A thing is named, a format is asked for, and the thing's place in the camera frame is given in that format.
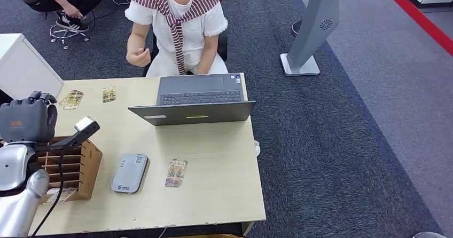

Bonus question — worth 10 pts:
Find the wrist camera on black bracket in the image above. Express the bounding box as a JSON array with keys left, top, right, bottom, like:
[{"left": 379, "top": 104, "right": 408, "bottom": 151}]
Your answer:
[{"left": 35, "top": 115, "right": 101, "bottom": 152}]

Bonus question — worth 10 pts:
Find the black office chair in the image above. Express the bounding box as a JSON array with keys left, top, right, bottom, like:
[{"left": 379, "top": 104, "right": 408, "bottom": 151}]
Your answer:
[{"left": 143, "top": 29, "right": 229, "bottom": 77}]

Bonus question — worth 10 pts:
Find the grey card reader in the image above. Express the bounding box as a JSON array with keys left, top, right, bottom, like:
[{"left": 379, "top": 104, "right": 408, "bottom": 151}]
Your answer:
[{"left": 111, "top": 153, "right": 150, "bottom": 195}]

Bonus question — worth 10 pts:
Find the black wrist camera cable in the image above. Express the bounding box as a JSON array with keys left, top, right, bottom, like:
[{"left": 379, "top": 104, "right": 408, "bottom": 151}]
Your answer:
[{"left": 30, "top": 149, "right": 66, "bottom": 238}]

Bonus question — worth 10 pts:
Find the small printed ID card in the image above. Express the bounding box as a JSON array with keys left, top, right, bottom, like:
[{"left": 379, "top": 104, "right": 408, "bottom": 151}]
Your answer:
[{"left": 102, "top": 86, "right": 117, "bottom": 104}]

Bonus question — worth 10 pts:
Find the chrome stool base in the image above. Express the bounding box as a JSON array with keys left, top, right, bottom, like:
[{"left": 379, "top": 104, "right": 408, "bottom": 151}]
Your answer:
[{"left": 49, "top": 24, "right": 90, "bottom": 50}]

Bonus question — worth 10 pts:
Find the dark round floor base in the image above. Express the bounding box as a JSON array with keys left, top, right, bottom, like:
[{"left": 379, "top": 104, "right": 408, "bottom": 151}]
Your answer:
[{"left": 291, "top": 19, "right": 303, "bottom": 38}]

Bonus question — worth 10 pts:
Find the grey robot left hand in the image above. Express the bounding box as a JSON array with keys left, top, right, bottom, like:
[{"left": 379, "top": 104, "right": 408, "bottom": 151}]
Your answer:
[{"left": 0, "top": 90, "right": 58, "bottom": 145}]

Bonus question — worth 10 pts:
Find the pale card in organizer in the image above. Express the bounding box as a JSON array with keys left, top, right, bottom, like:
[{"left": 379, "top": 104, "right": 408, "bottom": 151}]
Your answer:
[{"left": 44, "top": 187, "right": 79, "bottom": 204}]

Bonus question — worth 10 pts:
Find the person's right hand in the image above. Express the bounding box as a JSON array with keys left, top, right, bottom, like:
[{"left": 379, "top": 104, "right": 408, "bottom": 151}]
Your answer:
[{"left": 126, "top": 47, "right": 152, "bottom": 68}]

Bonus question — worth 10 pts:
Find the white cabinet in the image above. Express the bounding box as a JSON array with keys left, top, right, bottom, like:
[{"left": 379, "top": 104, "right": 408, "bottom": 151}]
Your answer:
[{"left": 0, "top": 33, "right": 65, "bottom": 101}]

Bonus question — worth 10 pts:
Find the wooden slotted card organizer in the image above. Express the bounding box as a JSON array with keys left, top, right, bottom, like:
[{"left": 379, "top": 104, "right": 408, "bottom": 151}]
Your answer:
[{"left": 37, "top": 136, "right": 104, "bottom": 204}]

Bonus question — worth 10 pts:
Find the hotel key card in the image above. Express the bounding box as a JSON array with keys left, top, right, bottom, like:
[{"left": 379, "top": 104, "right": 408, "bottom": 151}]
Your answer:
[
  {"left": 58, "top": 89, "right": 84, "bottom": 110},
  {"left": 164, "top": 158, "right": 189, "bottom": 189}
]

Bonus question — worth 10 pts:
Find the dark grey open laptop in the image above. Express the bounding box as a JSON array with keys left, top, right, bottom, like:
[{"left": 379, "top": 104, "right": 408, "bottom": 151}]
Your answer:
[{"left": 128, "top": 73, "right": 256, "bottom": 126}]

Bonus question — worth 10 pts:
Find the grey kiosk stand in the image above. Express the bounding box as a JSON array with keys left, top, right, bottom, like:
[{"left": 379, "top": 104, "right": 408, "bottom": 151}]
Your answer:
[{"left": 279, "top": 0, "right": 340, "bottom": 77}]

